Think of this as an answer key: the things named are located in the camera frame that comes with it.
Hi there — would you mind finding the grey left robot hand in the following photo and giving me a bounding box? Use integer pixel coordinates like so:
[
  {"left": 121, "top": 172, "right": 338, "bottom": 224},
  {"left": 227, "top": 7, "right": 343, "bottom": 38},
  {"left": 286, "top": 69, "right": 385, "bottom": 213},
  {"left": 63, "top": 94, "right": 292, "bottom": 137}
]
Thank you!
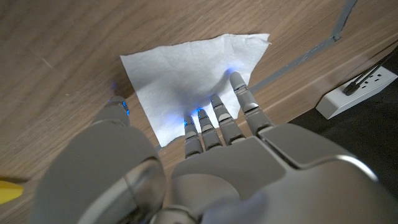
[{"left": 30, "top": 71, "right": 398, "bottom": 224}]

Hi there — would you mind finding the white tissue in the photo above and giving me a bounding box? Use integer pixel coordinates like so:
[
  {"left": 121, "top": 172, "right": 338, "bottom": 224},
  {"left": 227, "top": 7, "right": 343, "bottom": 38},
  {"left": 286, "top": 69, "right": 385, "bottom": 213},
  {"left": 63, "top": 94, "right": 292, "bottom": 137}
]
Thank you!
[{"left": 120, "top": 33, "right": 271, "bottom": 147}]

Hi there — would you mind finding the yellow toy banana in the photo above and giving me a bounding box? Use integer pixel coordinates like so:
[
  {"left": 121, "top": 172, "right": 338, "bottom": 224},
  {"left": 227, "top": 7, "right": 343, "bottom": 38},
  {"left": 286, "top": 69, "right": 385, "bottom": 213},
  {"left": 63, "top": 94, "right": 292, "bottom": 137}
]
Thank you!
[{"left": 0, "top": 179, "right": 24, "bottom": 205}]

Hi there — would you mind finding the white power strip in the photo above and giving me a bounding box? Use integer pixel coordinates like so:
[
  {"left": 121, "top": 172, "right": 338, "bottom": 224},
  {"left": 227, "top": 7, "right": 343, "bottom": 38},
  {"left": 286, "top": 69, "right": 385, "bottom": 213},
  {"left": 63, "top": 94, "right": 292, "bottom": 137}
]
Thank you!
[{"left": 315, "top": 65, "right": 398, "bottom": 120}]

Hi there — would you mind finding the black power plug cable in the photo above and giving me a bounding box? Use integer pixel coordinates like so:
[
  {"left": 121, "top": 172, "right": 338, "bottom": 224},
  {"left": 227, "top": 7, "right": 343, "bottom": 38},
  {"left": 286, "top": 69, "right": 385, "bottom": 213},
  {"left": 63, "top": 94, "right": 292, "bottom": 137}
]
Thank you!
[{"left": 343, "top": 46, "right": 398, "bottom": 96}]

